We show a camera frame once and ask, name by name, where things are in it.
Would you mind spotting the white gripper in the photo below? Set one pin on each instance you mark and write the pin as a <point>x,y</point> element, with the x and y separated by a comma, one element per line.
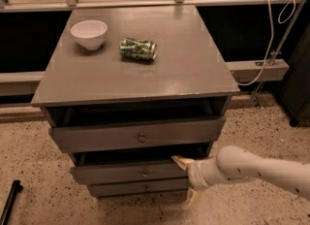
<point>195,176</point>

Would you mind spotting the grey drawer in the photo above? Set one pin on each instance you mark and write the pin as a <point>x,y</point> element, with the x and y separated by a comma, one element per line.
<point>137,134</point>
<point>100,168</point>
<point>139,187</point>

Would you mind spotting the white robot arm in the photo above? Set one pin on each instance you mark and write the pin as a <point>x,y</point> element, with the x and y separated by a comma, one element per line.
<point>233,164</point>

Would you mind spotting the grey bottom drawer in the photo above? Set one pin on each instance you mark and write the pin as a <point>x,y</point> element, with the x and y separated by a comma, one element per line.
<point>139,187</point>

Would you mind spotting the grey wooden drawer cabinet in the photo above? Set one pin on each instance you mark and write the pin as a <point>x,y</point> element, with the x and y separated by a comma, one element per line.
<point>72,114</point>

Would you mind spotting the grey top drawer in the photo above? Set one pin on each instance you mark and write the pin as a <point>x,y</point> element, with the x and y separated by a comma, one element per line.
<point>137,134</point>

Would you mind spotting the dark cabinet at right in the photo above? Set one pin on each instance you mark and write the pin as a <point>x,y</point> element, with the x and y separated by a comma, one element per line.
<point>296,91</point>

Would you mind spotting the crushed green soda can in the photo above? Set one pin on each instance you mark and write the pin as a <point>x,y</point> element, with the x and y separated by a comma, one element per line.
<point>140,50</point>

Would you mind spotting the black bar on floor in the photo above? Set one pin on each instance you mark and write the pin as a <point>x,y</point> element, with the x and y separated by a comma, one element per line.
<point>15,189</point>

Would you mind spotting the white ceramic bowl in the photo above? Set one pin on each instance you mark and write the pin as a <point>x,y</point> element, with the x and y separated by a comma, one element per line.
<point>90,34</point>

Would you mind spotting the grey metal railing frame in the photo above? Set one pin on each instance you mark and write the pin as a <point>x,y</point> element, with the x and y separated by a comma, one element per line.
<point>145,1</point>

